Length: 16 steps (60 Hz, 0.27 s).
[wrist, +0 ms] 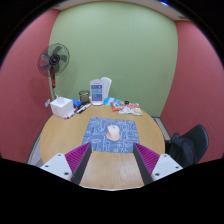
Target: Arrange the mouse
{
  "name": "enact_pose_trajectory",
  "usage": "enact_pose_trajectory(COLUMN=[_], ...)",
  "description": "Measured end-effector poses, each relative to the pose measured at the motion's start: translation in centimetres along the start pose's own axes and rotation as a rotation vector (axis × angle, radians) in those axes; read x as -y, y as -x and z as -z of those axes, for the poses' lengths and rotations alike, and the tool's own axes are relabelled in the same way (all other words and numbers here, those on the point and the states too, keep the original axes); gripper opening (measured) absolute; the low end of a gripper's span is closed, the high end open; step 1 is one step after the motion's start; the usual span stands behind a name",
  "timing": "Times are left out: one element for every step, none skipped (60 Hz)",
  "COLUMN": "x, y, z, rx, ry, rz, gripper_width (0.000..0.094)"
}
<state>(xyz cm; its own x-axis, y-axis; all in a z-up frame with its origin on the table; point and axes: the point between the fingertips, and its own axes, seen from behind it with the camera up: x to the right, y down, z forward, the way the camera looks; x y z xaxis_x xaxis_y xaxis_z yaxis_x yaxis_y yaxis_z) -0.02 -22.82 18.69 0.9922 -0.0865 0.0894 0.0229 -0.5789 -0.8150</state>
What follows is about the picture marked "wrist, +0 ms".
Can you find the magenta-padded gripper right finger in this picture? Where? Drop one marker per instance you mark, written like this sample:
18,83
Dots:
164,166

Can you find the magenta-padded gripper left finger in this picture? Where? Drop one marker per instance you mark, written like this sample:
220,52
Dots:
58,165

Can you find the pale pink computer mouse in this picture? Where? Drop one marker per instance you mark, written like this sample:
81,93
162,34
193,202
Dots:
113,133

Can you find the blue patterned mouse pad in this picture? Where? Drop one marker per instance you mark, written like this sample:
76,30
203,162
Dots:
95,135

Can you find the black bag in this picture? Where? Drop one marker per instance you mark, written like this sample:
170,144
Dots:
180,150

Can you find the black chair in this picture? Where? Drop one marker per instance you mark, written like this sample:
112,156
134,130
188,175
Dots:
198,136

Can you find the whiteboard marker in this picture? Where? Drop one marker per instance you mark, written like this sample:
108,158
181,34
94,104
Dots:
71,113
83,108

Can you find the white tissue box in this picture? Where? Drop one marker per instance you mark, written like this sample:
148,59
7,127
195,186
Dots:
61,107

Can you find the orange and white chip packet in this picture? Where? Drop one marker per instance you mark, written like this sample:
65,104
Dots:
135,109

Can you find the blue whiteboard eraser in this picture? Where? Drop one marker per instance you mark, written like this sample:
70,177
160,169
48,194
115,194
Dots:
77,103

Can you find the white snack packet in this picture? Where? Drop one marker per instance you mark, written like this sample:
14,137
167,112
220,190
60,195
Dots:
125,109

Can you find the dark green cup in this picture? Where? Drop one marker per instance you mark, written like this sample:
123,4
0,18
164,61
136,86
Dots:
84,97

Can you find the small black object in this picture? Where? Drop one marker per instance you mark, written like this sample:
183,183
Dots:
126,102

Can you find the orange snack packet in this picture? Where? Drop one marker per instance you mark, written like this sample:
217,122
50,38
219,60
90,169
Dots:
117,106

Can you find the blue packet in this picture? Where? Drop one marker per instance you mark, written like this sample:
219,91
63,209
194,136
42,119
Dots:
108,101

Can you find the white sign stand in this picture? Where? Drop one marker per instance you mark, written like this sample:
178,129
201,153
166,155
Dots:
96,93

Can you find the white chair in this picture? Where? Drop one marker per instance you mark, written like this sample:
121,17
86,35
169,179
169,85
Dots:
107,87

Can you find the black standing fan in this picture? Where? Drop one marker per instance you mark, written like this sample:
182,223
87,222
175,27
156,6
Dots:
53,60

